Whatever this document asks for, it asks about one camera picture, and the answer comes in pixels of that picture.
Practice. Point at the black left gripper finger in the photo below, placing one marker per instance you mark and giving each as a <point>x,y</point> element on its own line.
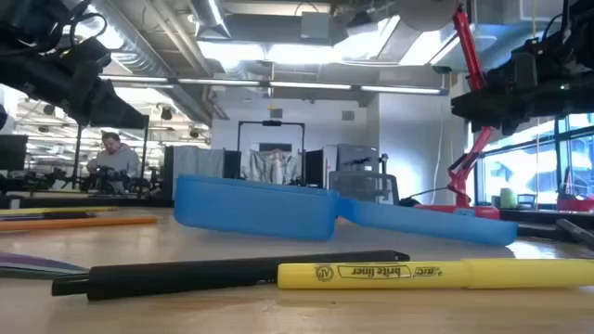
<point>116,111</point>

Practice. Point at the yellow pencil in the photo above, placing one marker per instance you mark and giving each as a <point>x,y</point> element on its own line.
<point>55,211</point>

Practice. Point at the orange pencil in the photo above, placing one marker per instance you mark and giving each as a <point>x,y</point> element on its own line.
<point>69,223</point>

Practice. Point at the yellow highlighter marker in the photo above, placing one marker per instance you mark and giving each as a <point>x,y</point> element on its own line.
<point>510,273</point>

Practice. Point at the blue translucent plastic supply box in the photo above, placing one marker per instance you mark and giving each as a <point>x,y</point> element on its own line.
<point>260,213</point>

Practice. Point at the long black pen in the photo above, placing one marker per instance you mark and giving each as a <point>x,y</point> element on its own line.
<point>185,276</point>

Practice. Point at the white ceiling light tube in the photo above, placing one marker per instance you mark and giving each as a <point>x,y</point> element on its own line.
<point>218,82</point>
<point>311,86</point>
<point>134,79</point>
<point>399,89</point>

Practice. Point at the person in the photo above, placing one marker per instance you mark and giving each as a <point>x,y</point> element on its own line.
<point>118,160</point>

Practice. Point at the red desk lamp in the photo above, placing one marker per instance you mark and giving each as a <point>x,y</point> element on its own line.
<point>471,60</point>

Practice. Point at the green container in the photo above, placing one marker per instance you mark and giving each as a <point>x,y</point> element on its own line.
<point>508,198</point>

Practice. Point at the dark computer monitor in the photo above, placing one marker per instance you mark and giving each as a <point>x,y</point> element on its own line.
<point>13,152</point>

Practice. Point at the grey partition panel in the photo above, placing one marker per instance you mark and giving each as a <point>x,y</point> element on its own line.
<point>195,162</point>

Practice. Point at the red tub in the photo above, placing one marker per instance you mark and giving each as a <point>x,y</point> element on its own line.
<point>575,204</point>

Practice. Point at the grey metal cabinet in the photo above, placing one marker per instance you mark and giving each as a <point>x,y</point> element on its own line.
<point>357,158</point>

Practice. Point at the office swivel chair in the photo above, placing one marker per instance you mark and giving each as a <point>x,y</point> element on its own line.
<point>362,185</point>

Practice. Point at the silver foil cover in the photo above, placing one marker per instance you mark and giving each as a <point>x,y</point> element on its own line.
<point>274,167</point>

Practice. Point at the black metal rig frame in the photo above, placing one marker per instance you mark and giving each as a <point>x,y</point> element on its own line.
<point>145,158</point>
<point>271,123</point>

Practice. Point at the black aluminium table frame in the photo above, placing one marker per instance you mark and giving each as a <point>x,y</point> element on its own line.
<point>93,202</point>

